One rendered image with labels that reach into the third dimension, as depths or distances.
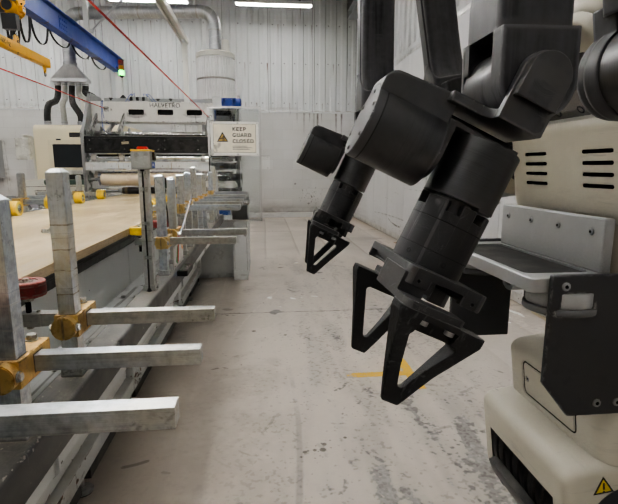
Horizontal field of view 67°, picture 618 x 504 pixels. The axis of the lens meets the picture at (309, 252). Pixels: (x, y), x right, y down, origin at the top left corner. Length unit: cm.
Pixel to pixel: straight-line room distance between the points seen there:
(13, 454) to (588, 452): 85
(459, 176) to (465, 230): 4
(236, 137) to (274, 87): 658
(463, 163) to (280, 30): 1123
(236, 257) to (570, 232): 444
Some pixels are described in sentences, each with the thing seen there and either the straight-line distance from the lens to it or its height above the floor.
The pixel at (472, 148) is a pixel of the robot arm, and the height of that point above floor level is 117.
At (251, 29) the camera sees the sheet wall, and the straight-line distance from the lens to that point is 1159.
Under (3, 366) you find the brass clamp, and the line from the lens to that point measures 91.
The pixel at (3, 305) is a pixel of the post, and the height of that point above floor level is 94.
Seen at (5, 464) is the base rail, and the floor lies 70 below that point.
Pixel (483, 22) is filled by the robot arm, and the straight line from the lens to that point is 41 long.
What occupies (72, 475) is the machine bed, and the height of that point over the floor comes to 17.
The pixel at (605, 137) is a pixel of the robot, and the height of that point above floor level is 119.
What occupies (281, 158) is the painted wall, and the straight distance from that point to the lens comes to 1116.
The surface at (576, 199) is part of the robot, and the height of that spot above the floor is 112.
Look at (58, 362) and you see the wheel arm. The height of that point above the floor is 82.
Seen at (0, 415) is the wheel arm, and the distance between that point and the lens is 72.
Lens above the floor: 116
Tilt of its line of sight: 10 degrees down
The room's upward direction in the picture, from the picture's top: straight up
